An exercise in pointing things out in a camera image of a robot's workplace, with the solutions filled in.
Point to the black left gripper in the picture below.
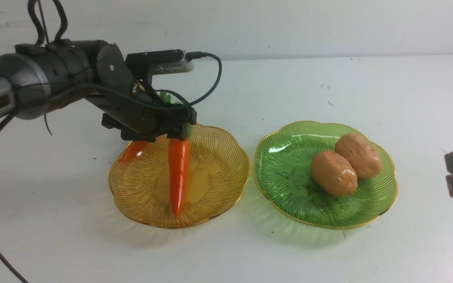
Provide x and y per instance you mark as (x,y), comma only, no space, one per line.
(131,105)

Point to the toy carrot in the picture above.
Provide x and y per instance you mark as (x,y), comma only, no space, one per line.
(133,149)
(179,158)

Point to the toy potato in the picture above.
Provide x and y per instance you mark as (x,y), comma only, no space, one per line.
(334,173)
(361,154)

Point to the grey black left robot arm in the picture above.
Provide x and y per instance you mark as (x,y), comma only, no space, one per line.
(37,80)

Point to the amber plastic flower plate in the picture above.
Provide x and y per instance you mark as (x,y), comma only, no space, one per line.
(218,174)

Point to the green plastic flower plate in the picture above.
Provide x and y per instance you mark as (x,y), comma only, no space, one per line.
(281,172)

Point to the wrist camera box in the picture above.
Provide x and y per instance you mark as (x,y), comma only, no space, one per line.
(163,61)

